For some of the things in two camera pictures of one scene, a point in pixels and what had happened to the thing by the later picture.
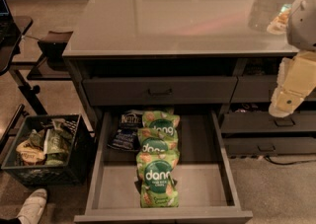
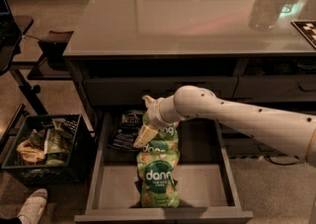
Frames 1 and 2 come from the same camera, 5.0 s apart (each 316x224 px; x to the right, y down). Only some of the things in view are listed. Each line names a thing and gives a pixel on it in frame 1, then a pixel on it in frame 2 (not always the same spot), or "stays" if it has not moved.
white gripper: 303,24 -> 154,112
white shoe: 34,207 stays
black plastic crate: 51,150 stays
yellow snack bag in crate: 31,154 stays
